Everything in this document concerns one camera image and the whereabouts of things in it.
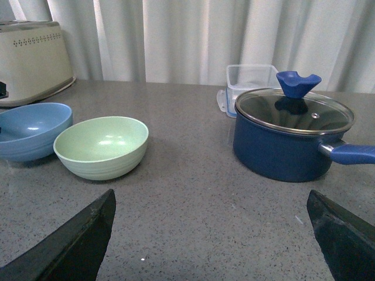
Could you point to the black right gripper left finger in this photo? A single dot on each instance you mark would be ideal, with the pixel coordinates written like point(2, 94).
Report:
point(74, 251)

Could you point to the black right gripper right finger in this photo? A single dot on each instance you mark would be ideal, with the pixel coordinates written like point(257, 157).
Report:
point(346, 241)

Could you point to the green plastic bowl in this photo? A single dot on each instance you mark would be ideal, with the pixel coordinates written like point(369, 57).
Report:
point(102, 148)

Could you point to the blue plastic bowl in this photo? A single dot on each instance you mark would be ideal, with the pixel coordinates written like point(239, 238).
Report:
point(28, 132)

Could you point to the dark blue saucepan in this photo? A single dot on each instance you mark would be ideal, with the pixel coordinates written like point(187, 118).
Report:
point(293, 157)

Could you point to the glass pot lid blue knob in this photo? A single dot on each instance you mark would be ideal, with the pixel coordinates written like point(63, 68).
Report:
point(294, 108)

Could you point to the cream two-slot toaster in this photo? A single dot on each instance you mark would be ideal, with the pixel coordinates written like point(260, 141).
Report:
point(34, 62)

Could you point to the clear plastic food container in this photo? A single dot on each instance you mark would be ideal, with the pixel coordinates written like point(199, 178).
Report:
point(242, 78)

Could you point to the white pleated curtain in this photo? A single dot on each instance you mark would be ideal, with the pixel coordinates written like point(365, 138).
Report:
point(192, 42)

